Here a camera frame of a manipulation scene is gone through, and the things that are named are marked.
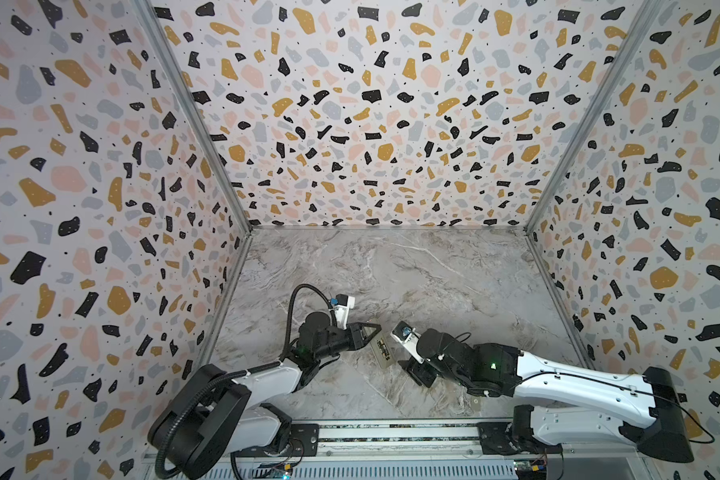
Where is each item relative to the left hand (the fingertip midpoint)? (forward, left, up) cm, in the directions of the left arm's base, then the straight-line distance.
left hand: (380, 327), depth 78 cm
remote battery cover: (-16, -25, -14) cm, 33 cm away
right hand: (-7, -5, +3) cm, 9 cm away
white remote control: (-4, -1, -5) cm, 6 cm away
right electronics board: (-30, -35, -15) cm, 48 cm away
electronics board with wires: (-29, +24, -15) cm, 40 cm away
